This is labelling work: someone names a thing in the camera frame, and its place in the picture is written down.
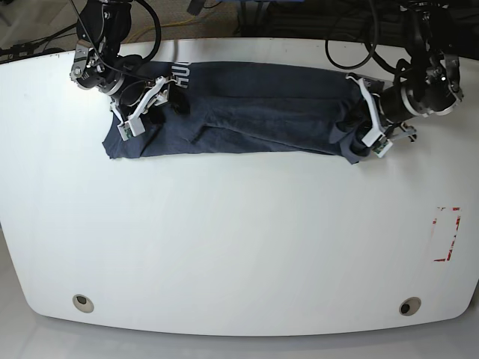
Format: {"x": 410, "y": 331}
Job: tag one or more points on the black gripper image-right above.
{"x": 419, "y": 90}

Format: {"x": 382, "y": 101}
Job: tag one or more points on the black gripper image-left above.
{"x": 125, "y": 85}

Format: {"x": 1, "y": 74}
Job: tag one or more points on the dark blue T-shirt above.
{"x": 238, "y": 107}

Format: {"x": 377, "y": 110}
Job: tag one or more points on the black tripod bar on floor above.
{"x": 27, "y": 49}

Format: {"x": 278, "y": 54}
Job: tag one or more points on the red tape rectangle marking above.
{"x": 445, "y": 227}

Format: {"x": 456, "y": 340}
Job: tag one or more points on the right table cable grommet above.
{"x": 410, "y": 306}

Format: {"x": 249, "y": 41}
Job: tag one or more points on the table cable grommet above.
{"x": 410, "y": 306}
{"x": 83, "y": 303}

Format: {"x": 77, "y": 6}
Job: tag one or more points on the left table cable grommet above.
{"x": 83, "y": 303}

